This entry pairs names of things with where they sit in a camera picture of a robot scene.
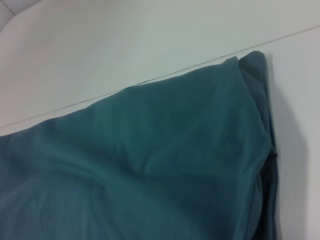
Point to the teal T-shirt with FREE print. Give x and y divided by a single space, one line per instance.
150 150

